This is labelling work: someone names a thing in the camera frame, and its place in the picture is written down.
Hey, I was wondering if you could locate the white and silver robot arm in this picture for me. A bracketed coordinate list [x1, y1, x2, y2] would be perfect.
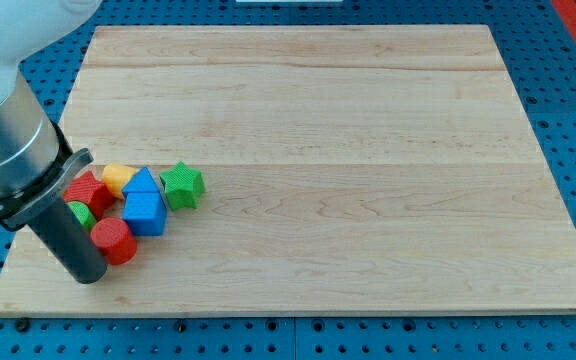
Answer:
[0, 0, 101, 231]

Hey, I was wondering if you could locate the green star block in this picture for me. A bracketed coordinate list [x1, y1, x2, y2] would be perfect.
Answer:
[159, 162, 206, 211]

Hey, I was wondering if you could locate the yellow hexagon block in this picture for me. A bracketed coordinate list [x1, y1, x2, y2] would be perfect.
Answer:
[102, 163, 137, 200]

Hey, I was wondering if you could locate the red star block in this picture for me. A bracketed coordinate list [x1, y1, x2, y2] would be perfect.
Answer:
[63, 171, 115, 220]

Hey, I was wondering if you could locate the light wooden board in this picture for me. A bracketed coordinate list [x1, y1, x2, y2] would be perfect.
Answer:
[0, 25, 576, 318]

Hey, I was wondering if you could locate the blue cube block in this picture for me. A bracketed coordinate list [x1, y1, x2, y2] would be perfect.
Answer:
[122, 193, 167, 236]

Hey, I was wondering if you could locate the blue triangle block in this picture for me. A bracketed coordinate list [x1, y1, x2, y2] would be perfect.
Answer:
[122, 167, 159, 198]

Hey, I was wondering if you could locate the red cylinder block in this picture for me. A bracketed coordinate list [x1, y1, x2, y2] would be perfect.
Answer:
[90, 217, 138, 265]

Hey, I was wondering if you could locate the green cylinder block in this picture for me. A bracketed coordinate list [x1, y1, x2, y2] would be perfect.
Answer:
[67, 201, 97, 233]

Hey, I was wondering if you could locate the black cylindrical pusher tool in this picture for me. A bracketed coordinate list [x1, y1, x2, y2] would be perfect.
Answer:
[28, 198, 108, 284]

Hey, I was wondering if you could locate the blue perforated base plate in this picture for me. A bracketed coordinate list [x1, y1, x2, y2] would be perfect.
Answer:
[0, 0, 576, 359]

